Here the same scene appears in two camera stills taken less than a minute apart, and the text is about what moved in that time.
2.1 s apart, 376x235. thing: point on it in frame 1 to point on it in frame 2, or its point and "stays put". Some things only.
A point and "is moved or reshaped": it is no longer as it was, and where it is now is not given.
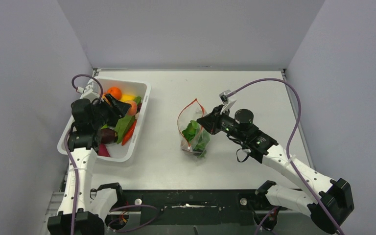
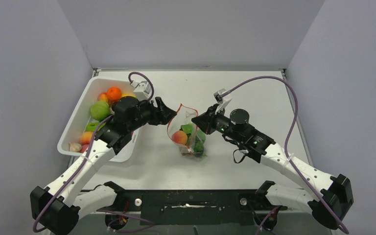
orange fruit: [115, 91] stays put
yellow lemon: [128, 97] stays put
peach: [132, 110] is moved or reshaped
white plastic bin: [124, 152] stays put
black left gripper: [120, 108] to [161, 114]
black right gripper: [211, 122] stays put
